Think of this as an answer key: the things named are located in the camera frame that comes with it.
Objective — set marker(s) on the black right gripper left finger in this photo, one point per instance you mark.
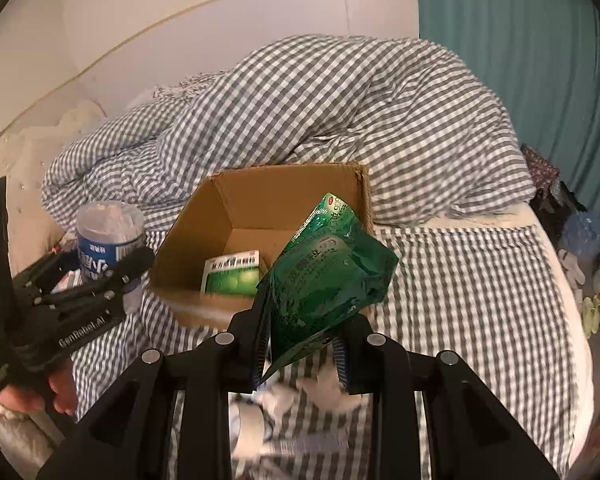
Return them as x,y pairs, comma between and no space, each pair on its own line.
165,408

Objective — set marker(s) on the left hand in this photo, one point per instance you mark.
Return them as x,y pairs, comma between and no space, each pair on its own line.
24,399

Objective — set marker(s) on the white tape roll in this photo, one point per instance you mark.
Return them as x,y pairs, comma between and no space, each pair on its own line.
249,430

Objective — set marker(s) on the clear cotton swab jar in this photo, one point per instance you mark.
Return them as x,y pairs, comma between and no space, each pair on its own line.
107,232

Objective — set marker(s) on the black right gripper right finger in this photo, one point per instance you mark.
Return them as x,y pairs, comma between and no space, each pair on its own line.
471,435

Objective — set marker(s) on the teal curtain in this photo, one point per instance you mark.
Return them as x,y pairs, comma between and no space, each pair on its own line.
542,58

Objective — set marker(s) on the grey checked duvet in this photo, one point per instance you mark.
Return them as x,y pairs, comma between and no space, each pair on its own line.
435,142

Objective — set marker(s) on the green white medicine box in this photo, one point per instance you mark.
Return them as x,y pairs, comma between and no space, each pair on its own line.
232,275

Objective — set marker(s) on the brown cardboard box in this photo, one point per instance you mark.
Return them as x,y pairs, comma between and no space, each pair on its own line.
242,210

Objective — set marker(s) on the green foil pouch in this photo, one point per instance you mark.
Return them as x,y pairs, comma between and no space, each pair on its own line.
329,271

